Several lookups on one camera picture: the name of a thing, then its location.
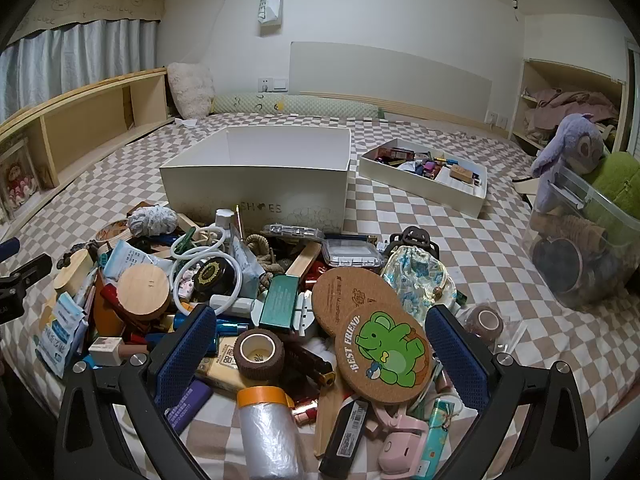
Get white coiled tube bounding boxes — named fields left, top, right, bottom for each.
left=169, top=225, right=244, bottom=311

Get cream card box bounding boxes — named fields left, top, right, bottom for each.
left=195, top=337, right=251, bottom=393

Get shallow white tray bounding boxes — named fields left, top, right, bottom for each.
left=357, top=137, right=488, bottom=219

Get teal box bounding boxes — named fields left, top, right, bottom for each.
left=259, top=276, right=301, bottom=333

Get wrapped brown tape roll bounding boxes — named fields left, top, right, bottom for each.
left=465, top=304, right=506, bottom=343

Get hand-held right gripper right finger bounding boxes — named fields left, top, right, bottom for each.
left=425, top=302, right=591, bottom=480

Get black hair claw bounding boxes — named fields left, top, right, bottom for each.
left=385, top=227, right=441, bottom=261

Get brown flat box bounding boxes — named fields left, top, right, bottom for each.
left=95, top=285, right=126, bottom=336

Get brown tape roll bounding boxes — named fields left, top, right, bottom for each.
left=465, top=304, right=506, bottom=343
left=235, top=329, right=286, bottom=381

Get black labelled stick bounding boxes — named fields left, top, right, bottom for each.
left=318, top=400, right=371, bottom=478

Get green cushion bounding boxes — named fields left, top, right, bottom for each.
left=585, top=151, right=640, bottom=221

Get brown woven basket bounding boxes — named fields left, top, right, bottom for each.
left=547, top=215, right=610, bottom=256

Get masking film roll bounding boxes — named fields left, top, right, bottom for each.
left=236, top=385, right=306, bottom=480

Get floral drawstring pouch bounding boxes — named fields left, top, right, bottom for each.
left=381, top=246, right=458, bottom=328

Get pile of assorted lighters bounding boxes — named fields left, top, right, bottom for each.
left=372, top=145, right=483, bottom=186

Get framed picture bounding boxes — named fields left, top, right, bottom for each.
left=0, top=135, right=43, bottom=223

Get clear plastic case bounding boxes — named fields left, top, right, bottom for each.
left=261, top=223, right=325, bottom=242
left=320, top=237, right=385, bottom=269

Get fluffy white pillow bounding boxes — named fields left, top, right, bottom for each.
left=166, top=62, right=215, bottom=120

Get wooden bedside shelf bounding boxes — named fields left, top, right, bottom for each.
left=0, top=67, right=173, bottom=233

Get black gold lighter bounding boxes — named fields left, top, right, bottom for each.
left=285, top=347, right=336, bottom=388

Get white cardboard box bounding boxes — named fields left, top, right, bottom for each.
left=159, top=126, right=353, bottom=236

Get green patterned lighter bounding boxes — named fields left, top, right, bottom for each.
left=417, top=397, right=453, bottom=461

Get pink mini device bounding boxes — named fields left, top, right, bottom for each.
left=377, top=430, right=432, bottom=477

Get green bolster pillow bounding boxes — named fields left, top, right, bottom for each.
left=210, top=92, right=386, bottom=118

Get plain cork coaster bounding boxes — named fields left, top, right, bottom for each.
left=311, top=265, right=401, bottom=346

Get wooden wardrobe shelf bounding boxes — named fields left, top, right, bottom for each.
left=510, top=57, right=628, bottom=156

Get white headboard panel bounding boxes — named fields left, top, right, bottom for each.
left=289, top=41, right=493, bottom=123

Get white stamp block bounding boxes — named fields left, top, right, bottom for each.
left=88, top=336, right=123, bottom=367

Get light wooden block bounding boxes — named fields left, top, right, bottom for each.
left=52, top=249, right=96, bottom=297

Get pale blue curtain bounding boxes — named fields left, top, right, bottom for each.
left=0, top=17, right=161, bottom=121

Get checkered bedsheet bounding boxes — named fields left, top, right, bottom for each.
left=0, top=112, right=640, bottom=480

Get beige printed valance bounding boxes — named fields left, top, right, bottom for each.
left=10, top=0, right=166, bottom=43

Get blue white tissue pack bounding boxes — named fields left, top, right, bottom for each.
left=34, top=292, right=88, bottom=378

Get rope knot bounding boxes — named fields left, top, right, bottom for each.
left=244, top=234, right=283, bottom=291

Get grey fluffy scrunchie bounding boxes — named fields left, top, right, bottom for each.
left=127, top=205, right=178, bottom=237

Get frog print cork coaster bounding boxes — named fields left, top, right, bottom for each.
left=336, top=305, right=435, bottom=408

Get pile of clothes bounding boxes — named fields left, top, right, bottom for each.
left=522, top=87, right=621, bottom=146

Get round wooden lid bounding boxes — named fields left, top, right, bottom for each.
left=116, top=263, right=173, bottom=325

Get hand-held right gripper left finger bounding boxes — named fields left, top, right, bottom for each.
left=54, top=302, right=218, bottom=480

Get clear plastic bin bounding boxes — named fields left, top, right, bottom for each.
left=522, top=165, right=640, bottom=311

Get purple plush toy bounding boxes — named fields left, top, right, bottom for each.
left=531, top=112, right=613, bottom=211

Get blue lighter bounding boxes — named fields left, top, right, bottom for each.
left=215, top=320, right=251, bottom=338

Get black round compact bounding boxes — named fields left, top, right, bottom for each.
left=187, top=258, right=236, bottom=297

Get wooden stick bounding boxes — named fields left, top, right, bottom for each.
left=285, top=242, right=322, bottom=278

